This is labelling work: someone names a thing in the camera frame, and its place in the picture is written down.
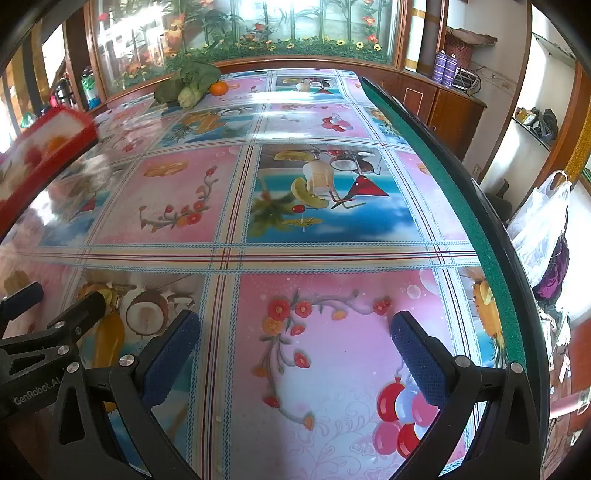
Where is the wooden cabinet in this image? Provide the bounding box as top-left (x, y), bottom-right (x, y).
top-left (402, 69), bottom-right (488, 162)

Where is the purple bag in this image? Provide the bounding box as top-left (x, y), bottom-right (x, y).
top-left (532, 235), bottom-right (570, 301)

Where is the black bag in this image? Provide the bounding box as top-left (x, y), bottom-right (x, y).
top-left (530, 108), bottom-right (559, 141)

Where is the printed fruit and flower tablecloth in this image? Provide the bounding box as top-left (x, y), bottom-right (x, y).
top-left (0, 69), bottom-right (513, 480)

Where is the glass partition with flower mural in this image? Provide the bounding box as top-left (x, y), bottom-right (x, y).
top-left (88, 0), bottom-right (411, 100)

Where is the red tray with white liner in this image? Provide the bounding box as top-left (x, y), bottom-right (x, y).
top-left (0, 105), bottom-right (99, 228)

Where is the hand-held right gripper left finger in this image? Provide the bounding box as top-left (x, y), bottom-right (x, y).
top-left (46, 309), bottom-right (201, 480)

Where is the red woven basket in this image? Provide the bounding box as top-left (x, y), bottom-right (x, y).
top-left (445, 28), bottom-right (483, 68)

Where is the white plastic bag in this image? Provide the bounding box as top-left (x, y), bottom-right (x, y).
top-left (508, 172), bottom-right (572, 287)

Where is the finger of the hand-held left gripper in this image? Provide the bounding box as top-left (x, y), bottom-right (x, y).
top-left (0, 281), bottom-right (44, 324)
top-left (0, 292), bottom-right (108, 374)

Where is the green and blue plastic bottle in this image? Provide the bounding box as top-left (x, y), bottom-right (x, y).
top-left (81, 67), bottom-right (101, 112)

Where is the green leafy vegetable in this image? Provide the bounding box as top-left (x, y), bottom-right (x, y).
top-left (154, 60), bottom-right (222, 110)

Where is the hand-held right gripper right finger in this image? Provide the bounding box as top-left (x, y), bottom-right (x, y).
top-left (390, 310), bottom-right (550, 480)

